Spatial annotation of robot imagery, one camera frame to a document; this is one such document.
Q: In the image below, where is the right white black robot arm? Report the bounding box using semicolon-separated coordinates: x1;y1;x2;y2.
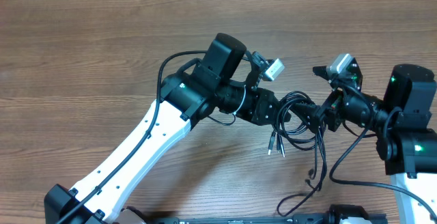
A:
293;62;436;223

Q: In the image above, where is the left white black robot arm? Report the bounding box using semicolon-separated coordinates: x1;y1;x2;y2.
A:
44;33;284;223

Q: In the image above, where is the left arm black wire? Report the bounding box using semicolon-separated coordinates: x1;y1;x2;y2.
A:
56;50;253;224

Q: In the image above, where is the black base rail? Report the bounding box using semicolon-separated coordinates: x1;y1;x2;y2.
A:
145;204;389;224

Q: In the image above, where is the thin black cable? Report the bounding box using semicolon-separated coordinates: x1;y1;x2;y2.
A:
275;121;328;217

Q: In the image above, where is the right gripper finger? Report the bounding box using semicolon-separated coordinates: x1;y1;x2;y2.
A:
313;66;333;81
293;102;323;127

